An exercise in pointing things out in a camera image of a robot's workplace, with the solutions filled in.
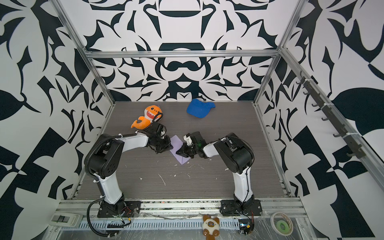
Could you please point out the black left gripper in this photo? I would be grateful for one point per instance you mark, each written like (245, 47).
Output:
(169, 146)

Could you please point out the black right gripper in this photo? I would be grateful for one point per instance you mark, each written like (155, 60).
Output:
(184, 149)

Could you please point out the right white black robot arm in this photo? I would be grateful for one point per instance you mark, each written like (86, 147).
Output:
(236, 153)

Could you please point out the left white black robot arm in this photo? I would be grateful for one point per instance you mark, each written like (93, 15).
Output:
(103, 159)

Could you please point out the orange shark plush toy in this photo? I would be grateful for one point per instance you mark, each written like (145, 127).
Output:
(152, 114)

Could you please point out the blue cap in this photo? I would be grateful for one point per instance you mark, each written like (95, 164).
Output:
(199, 109)

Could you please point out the brown white plush toy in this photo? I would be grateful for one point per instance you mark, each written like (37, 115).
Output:
(211, 227)

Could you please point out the small black electronics board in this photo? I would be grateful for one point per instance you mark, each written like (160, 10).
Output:
(246, 226)

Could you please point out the tape roll with green core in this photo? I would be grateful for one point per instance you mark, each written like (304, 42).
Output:
(282, 224)

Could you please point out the white power strip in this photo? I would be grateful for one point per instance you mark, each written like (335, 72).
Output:
(66, 220)

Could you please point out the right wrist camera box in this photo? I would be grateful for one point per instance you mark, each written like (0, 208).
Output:
(188, 140)

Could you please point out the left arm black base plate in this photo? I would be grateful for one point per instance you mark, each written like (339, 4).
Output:
(124, 209)

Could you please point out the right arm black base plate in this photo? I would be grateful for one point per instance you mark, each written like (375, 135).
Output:
(237, 208)

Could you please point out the black wall hook rail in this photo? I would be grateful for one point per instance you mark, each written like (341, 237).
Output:
(333, 115)

